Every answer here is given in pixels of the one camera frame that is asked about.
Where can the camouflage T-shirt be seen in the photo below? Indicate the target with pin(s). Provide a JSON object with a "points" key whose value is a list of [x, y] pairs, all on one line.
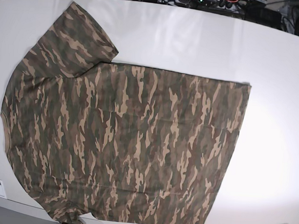
{"points": [[124, 143]]}

